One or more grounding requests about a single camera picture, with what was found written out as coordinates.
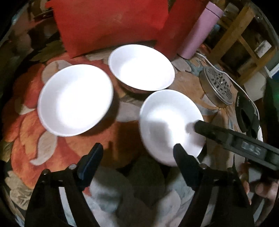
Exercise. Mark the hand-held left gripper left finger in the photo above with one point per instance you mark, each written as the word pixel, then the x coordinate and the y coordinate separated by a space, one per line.
pixel 91 163

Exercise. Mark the wooden chair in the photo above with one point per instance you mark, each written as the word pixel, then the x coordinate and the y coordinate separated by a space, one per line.
pixel 236 28

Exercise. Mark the red thermos bottle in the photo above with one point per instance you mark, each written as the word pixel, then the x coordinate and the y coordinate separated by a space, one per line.
pixel 181 32

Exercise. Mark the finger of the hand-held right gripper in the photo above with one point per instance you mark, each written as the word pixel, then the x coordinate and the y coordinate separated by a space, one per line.
pixel 211 132

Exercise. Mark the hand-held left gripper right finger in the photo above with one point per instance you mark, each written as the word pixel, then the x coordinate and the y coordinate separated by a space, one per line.
pixel 187 165

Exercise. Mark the person's right hand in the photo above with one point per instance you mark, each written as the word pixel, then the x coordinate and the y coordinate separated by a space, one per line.
pixel 268 192

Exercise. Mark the pink thermos bottle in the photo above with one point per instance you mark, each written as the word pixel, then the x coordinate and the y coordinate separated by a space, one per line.
pixel 200 32

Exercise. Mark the red bag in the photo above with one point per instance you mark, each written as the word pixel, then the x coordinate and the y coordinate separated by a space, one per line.
pixel 104 24

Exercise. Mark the white bowl with red outside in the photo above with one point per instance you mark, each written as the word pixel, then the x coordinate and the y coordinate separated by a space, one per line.
pixel 165 122
pixel 75 99
pixel 141 66

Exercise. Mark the round metal tin perforated lid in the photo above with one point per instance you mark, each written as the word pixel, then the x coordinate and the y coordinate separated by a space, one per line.
pixel 218 87

